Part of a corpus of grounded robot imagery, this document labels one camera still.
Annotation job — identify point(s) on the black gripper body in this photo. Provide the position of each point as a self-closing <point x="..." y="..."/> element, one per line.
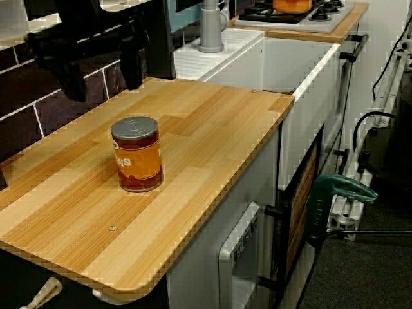
<point x="83" y="35"/>

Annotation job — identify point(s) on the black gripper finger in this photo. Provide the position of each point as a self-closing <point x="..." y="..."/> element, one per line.
<point x="132" y="64"/>
<point x="71" y="80"/>

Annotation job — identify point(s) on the orange beans can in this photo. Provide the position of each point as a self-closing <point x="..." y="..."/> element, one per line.
<point x="138" y="157"/>

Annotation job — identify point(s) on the dark tile backsplash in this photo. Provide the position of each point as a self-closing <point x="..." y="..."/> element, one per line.
<point x="19" y="106"/>

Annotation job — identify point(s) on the cream shelf ledge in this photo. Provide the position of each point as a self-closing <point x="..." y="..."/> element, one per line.
<point x="13" y="29"/>

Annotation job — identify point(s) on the white toy faucet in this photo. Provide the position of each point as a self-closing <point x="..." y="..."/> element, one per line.
<point x="210" y="29"/>

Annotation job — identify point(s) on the black burner grate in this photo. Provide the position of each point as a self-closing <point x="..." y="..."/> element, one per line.
<point x="273" y="16"/>

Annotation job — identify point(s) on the white toy sink unit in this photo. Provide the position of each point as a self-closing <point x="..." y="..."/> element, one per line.
<point x="289" y="64"/>

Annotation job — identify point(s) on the orange toy pot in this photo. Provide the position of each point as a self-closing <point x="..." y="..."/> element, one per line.
<point x="291" y="4"/>

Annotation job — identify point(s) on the grey toy stove plate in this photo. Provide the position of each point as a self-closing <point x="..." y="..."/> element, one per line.
<point x="322" y="25"/>

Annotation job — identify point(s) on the black stove knob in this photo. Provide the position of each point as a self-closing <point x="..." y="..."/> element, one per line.
<point x="336" y="3"/>
<point x="319" y="14"/>

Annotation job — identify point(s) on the white toy kitchen cabinet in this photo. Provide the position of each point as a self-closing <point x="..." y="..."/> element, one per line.
<point x="199" y="257"/>

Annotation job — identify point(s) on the wooden slat panel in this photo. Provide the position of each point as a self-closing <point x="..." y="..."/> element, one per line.
<point x="299" y="209"/>

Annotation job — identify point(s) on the green clamp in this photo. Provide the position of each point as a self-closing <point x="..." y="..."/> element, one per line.
<point x="322" y="199"/>

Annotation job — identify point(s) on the black rod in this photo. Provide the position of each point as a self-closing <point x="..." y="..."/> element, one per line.
<point x="370" y="231"/>

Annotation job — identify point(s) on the dark upright post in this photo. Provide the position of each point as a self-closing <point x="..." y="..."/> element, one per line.
<point x="161" y="38"/>

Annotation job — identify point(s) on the black metal frame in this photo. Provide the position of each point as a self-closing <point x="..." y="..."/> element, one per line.
<point x="284" y="206"/>

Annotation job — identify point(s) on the aluminium extrusion frame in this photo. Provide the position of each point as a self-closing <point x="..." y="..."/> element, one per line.
<point x="347" y="219"/>

